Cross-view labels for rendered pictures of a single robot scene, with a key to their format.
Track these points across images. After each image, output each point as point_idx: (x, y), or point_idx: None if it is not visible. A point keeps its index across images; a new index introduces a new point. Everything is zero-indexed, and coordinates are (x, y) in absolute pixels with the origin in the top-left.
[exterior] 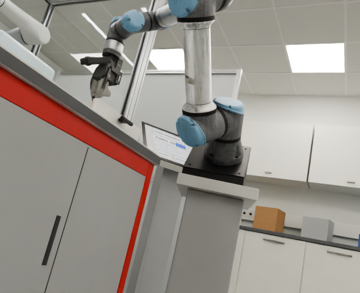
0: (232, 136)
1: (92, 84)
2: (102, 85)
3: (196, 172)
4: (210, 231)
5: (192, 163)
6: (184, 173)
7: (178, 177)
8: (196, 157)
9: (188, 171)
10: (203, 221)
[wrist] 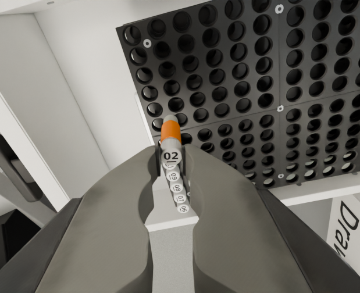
0: None
1: (255, 228)
2: (72, 211)
3: None
4: (5, 175)
5: None
6: (8, 215)
7: None
8: None
9: None
10: (6, 176)
